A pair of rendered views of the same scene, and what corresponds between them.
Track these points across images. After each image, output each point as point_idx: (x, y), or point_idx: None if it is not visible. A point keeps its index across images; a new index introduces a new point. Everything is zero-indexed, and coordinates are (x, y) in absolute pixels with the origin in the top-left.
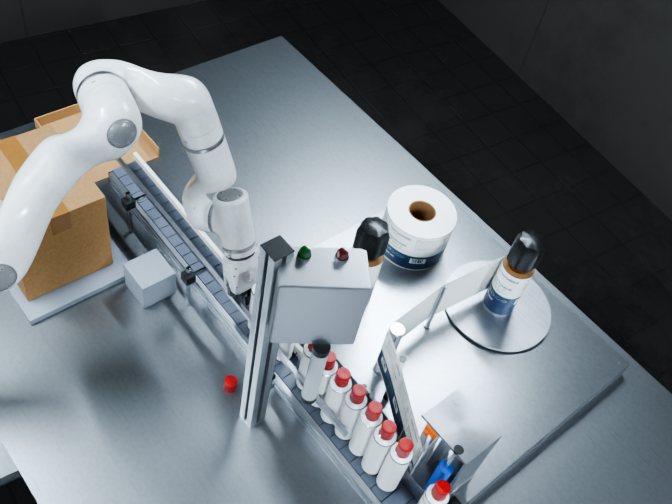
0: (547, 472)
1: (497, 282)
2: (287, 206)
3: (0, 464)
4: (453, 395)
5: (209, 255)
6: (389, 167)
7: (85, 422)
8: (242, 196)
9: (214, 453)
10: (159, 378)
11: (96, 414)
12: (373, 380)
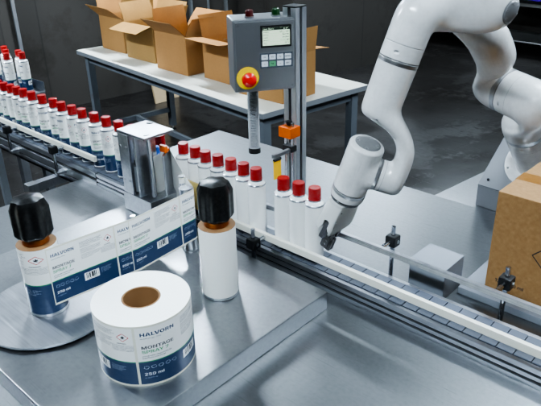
0: None
1: None
2: (331, 397)
3: (447, 195)
4: (147, 136)
5: (392, 296)
6: None
7: (413, 214)
8: (354, 138)
9: None
10: (379, 238)
11: (409, 217)
12: (198, 242)
